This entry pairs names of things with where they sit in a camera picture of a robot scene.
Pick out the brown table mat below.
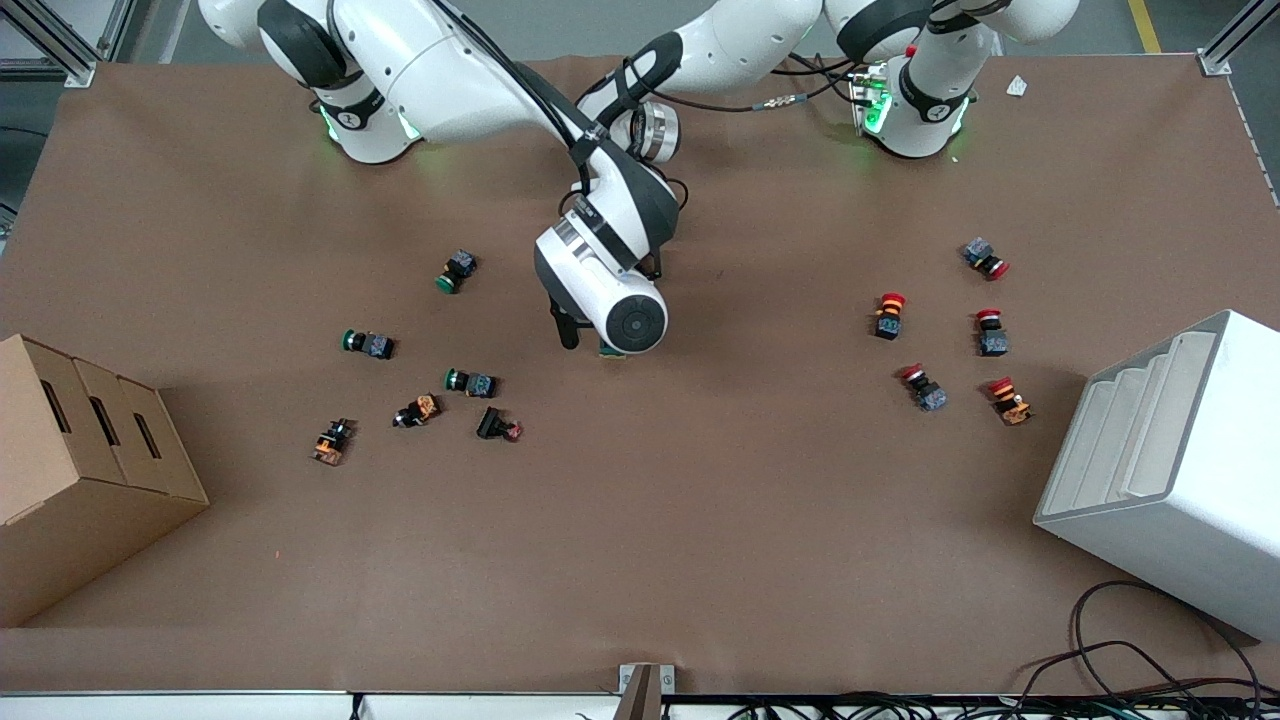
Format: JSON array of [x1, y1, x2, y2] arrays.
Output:
[[0, 52, 1280, 696]]

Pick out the brown cardboard stepped box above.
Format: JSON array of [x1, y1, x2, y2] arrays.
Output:
[[0, 333, 211, 629]]

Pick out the white stepped storage bin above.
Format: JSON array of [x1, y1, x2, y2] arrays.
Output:
[[1033, 309, 1280, 643]]

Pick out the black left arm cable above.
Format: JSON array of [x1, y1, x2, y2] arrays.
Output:
[[660, 55, 881, 113]]

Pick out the aluminium camera bracket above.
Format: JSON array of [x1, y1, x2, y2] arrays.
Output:
[[619, 663, 676, 720]]

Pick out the black cable bundle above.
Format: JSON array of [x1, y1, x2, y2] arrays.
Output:
[[690, 690, 1280, 720]]

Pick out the white table edge rail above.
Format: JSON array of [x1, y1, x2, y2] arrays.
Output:
[[0, 690, 626, 720]]

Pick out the black cable loop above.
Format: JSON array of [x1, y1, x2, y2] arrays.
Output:
[[1020, 580, 1280, 701]]

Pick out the aluminium frame post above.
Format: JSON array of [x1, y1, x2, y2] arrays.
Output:
[[0, 0, 136, 89], [1197, 0, 1280, 77]]

